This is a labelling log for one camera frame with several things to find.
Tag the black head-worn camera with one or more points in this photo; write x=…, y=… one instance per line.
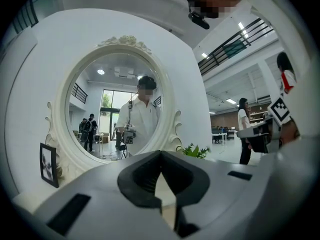
x=200, y=21

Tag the black balcony railing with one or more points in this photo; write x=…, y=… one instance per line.
x=225, y=52
x=25, y=16

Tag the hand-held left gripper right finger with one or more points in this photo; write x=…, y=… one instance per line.
x=225, y=196

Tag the green hanging banner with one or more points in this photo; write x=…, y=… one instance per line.
x=233, y=49

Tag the person's head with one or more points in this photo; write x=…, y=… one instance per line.
x=212, y=1

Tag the white oval vanity mirror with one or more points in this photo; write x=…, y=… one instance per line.
x=62, y=124

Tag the long ceiling light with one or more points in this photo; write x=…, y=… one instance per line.
x=204, y=55
x=243, y=30
x=231, y=101

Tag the black picture frame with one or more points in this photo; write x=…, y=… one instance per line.
x=47, y=164

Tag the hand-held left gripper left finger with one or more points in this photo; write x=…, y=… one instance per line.
x=100, y=201

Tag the white office desk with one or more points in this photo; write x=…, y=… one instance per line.
x=220, y=136

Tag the wooden wall shelf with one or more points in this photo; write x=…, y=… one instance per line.
x=258, y=114

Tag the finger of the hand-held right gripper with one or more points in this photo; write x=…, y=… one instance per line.
x=245, y=133

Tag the green leafy plant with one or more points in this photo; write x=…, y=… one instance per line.
x=196, y=152

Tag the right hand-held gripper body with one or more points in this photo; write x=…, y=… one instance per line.
x=273, y=131

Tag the person's right forearm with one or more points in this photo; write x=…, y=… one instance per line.
x=290, y=132

